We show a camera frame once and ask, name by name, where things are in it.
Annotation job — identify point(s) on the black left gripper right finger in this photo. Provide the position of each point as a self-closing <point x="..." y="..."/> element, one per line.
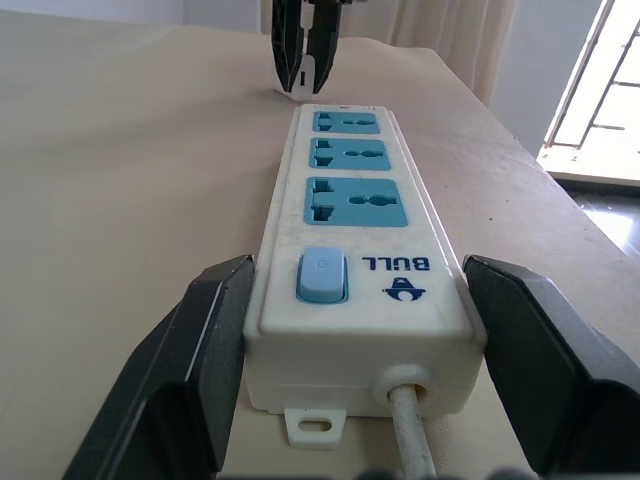
<point x="560" y="370"/>

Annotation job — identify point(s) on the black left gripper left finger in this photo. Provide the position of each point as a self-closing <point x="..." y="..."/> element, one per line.
<point x="165" y="380"/>

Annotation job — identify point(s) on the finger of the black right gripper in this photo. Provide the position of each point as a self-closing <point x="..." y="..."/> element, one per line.
<point x="322" y="45"/>
<point x="286" y="45"/>

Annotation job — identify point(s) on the white charger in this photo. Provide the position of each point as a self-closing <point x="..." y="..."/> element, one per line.
<point x="303" y="82"/>

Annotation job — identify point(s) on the white power strip blue sockets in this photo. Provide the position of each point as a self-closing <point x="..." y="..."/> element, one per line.
<point x="360" y="300"/>

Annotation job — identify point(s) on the white window frame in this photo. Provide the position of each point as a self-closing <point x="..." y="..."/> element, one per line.
<point x="595" y="100"/>

